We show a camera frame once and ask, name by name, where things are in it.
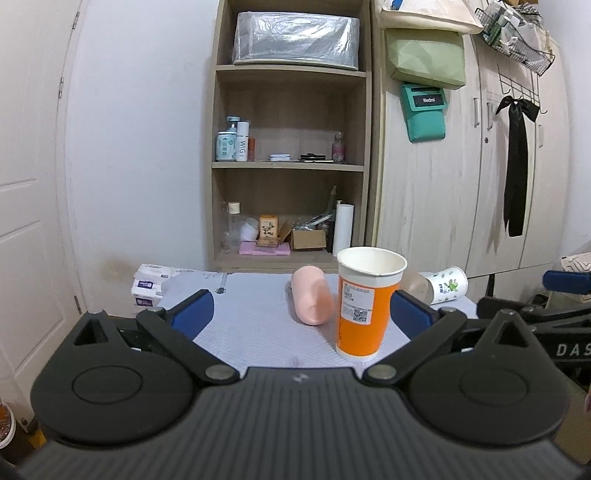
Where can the yellow floral box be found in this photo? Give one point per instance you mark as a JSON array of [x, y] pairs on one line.
[[268, 230]]

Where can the black ribbon bow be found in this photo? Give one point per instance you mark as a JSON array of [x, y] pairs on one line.
[[516, 166]]

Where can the plastic-wrapped grey storage box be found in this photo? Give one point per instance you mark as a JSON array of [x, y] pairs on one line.
[[296, 39]]

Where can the white door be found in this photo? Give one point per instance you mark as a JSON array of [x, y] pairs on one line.
[[27, 207]]

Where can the clear bottle with beige cap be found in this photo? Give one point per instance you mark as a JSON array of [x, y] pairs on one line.
[[233, 226]]

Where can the pink small bottle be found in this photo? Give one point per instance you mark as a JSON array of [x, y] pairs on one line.
[[338, 147]]

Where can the orange paper cup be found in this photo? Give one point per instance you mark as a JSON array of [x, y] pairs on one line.
[[362, 314]]

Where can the white paper roll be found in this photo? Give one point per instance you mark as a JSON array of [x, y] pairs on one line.
[[343, 228]]

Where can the open cardboard box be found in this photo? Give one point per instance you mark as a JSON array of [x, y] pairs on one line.
[[307, 237]]

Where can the white tissue pack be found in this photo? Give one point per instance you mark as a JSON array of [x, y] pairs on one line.
[[147, 286]]

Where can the white tube bottle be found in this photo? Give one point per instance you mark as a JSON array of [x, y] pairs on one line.
[[243, 142]]

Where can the small white cup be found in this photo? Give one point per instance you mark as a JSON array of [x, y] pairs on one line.
[[250, 229]]

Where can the beige patterned item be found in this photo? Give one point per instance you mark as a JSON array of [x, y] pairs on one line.
[[577, 265]]

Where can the teal pouch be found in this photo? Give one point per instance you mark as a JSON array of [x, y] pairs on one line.
[[424, 113]]

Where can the pink cup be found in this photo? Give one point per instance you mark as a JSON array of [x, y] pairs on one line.
[[311, 295]]

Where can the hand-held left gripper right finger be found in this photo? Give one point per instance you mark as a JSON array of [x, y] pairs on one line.
[[408, 310]]

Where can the wooden open shelf unit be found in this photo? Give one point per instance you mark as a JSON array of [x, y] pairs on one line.
[[291, 134]]

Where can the flat black item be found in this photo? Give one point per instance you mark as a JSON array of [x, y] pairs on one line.
[[314, 158]]

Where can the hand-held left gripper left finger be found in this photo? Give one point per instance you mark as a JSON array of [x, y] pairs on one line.
[[196, 310]]

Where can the flat white tin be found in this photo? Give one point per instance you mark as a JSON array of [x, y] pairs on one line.
[[280, 157]]

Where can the white cup with green print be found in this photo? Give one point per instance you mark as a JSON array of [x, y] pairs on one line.
[[445, 285]]

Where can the orange-filled container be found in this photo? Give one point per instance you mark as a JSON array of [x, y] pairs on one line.
[[5, 422]]

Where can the beige cup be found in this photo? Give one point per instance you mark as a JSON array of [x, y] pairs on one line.
[[415, 286]]

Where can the small orange box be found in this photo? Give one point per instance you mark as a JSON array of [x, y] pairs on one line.
[[251, 149]]

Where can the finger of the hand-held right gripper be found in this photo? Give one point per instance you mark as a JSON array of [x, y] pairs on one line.
[[508, 310], [565, 281]]

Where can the flat pink box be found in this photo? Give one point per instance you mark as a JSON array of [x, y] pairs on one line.
[[264, 249]]

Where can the cream fabric bag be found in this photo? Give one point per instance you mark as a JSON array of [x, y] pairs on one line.
[[427, 16]]

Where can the pale wooden wardrobe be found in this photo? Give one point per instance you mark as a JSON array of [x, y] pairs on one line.
[[466, 184]]

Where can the light green pouch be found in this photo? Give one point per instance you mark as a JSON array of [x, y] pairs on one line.
[[425, 57]]

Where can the teal pump bottle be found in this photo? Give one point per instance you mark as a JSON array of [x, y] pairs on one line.
[[226, 145]]

